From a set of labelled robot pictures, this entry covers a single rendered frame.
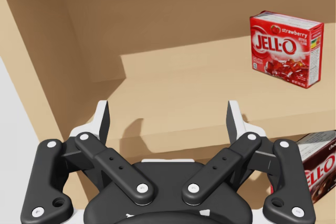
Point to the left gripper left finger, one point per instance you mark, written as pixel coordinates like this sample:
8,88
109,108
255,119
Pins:
110,162

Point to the red carton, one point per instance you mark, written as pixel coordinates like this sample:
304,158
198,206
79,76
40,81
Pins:
286,51

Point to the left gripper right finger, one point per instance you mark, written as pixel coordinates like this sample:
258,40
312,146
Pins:
223,162

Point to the pale wooden shelf unit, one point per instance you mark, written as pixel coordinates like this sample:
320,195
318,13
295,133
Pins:
168,58

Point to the brown and white carton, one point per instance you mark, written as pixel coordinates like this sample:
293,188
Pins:
319,167

